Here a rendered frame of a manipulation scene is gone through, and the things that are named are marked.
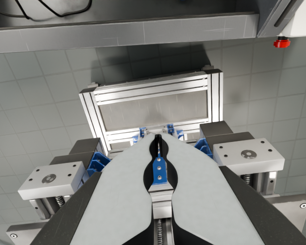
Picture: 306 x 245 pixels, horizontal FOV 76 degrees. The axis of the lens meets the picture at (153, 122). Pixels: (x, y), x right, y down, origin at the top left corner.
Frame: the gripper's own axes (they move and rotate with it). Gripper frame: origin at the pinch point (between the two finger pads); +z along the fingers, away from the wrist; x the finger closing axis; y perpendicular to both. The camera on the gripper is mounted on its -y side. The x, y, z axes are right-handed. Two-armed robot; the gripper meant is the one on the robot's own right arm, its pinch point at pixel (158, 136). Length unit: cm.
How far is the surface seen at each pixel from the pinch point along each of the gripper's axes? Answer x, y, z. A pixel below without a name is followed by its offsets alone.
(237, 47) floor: 54, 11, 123
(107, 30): -8.1, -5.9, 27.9
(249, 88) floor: 67, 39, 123
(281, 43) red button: 32, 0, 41
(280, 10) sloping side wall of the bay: 20.1, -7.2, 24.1
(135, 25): -3.0, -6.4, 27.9
